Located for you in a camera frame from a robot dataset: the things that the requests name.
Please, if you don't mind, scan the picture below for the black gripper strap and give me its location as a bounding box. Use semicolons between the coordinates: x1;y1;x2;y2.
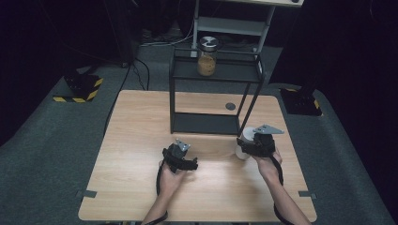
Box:
270;155;295;225
145;162;169;225

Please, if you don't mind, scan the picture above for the black yellow striped stand base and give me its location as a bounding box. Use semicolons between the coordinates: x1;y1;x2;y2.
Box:
279;86;323;117
52;73;104;103

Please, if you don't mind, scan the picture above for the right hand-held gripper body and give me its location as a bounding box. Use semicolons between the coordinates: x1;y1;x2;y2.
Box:
248;124;285;158

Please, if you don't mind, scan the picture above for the white metal cart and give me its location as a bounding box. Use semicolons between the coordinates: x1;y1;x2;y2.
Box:
190;0;306;59

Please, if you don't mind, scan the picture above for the person's right hand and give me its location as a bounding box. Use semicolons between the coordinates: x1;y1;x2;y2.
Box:
252;149;283;186

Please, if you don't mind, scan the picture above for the black floor cable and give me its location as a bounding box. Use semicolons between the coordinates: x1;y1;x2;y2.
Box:
102;58;151;137

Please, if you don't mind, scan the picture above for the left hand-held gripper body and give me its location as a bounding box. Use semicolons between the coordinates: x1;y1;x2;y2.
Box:
161;139;191;174

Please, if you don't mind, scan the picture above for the black metal shelf rack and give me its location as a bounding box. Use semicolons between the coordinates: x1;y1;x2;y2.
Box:
168;47;266;138

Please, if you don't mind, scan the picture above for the white floor cable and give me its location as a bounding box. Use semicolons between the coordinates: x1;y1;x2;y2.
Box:
139;22;195;48

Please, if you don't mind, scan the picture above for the black left gripper strap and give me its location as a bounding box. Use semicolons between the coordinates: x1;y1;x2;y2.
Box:
145;162;169;225

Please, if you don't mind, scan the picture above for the glass jar with metal lid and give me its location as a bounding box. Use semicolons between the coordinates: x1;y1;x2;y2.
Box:
196;36;223;77

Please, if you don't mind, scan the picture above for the black right gripper strap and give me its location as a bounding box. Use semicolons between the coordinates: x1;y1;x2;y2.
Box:
270;155;295;225

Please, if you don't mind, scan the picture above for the grey tape strip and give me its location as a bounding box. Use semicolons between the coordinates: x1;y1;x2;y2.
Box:
298;190;317;200
75;189;98;199

